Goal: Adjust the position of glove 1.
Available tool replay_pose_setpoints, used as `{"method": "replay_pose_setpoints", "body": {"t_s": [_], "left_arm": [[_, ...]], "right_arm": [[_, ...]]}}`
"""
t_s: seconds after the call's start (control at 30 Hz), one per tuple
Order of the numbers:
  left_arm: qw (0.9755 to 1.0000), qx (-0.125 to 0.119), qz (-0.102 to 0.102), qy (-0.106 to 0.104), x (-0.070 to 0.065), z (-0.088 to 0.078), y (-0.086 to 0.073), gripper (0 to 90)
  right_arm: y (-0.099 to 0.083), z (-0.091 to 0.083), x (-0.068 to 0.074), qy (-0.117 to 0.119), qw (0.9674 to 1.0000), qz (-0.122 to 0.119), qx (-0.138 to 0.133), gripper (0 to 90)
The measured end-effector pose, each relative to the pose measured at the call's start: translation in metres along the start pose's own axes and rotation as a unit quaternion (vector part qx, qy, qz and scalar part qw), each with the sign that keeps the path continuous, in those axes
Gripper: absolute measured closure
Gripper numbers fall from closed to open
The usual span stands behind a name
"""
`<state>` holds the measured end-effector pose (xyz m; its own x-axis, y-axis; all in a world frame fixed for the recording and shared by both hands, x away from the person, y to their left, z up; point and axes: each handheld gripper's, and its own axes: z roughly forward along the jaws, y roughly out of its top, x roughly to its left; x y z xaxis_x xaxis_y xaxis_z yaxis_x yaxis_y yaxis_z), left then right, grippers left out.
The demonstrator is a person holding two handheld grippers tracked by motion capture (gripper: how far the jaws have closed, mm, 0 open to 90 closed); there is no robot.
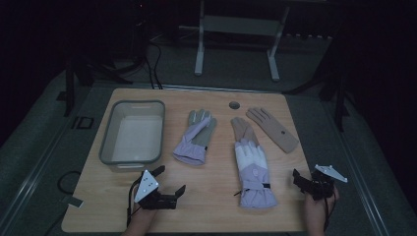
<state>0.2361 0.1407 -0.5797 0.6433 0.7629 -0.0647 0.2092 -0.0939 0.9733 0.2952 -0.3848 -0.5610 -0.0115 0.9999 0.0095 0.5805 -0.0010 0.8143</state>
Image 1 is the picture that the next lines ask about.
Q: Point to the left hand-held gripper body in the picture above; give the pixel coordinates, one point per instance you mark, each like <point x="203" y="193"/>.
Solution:
<point x="146" y="187"/>

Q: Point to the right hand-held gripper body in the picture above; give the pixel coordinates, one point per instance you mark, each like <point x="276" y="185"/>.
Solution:
<point x="323" y="183"/>

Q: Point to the grey plastic bin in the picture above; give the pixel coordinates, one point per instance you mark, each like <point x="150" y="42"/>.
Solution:
<point x="134" y="137"/>

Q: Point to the lilac ski glove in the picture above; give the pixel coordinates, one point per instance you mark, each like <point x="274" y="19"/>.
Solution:
<point x="254" y="170"/>
<point x="196" y="139"/>

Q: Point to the tan knit glove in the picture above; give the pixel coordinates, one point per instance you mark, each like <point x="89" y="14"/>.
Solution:
<point x="275" y="131"/>
<point x="243" y="129"/>

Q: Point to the person's left hand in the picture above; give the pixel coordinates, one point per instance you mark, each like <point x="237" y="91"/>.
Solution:
<point x="143" y="217"/>

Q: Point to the grey flat tag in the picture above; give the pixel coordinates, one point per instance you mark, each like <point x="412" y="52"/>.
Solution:
<point x="72" y="201"/>

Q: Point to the black metal stand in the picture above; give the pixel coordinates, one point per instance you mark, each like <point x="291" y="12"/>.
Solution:
<point x="339" y="98"/>
<point x="77" y="70"/>

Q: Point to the white metal desk frame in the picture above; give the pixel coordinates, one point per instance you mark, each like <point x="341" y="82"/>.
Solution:
<point x="241" y="25"/>

